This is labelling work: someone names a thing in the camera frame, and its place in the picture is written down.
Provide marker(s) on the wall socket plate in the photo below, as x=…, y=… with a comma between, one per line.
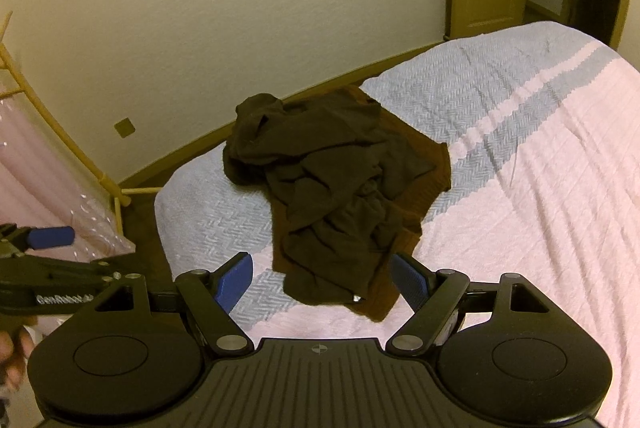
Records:
x=125, y=128

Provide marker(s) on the person's left hand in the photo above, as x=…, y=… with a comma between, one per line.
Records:
x=17, y=346

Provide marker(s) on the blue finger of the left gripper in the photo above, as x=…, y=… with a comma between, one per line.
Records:
x=47, y=238

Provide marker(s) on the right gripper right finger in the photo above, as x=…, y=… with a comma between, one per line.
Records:
x=434, y=299

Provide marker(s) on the pink hanging cloth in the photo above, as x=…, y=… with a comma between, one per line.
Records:
x=41, y=185

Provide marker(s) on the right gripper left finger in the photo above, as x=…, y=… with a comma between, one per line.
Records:
x=207, y=299

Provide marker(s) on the wooden drying rack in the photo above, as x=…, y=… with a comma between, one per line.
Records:
x=133, y=208

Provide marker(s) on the dark brown garment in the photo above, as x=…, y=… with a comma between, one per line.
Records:
x=349, y=185

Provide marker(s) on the pink and blue bedspread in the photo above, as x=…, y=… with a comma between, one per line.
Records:
x=542, y=126

